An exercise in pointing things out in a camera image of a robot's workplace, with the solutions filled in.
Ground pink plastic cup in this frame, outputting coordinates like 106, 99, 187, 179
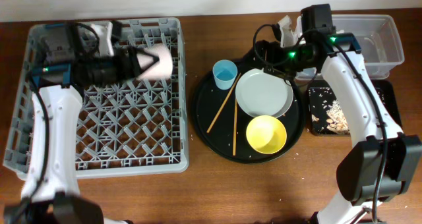
136, 43, 173, 80

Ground grey round plate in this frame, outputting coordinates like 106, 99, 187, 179
235, 69, 294, 118

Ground wooden chopstick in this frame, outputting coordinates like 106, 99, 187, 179
232, 99, 238, 156
206, 74, 241, 134

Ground blue plastic cup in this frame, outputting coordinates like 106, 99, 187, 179
212, 59, 238, 90

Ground noodle food scraps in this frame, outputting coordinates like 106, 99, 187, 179
308, 87, 349, 135

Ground yellow bowl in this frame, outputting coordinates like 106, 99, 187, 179
246, 115, 287, 155

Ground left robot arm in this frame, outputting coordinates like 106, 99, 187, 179
3, 20, 173, 223

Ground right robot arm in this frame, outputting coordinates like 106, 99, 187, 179
259, 4, 421, 223

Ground grey dishwasher rack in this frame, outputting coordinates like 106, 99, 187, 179
3, 17, 189, 180

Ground round black tray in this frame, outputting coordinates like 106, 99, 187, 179
189, 71, 306, 164

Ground black rectangular tray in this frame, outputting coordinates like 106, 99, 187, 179
307, 80, 402, 136

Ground clear plastic bin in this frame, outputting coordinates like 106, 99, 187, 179
289, 14, 406, 81

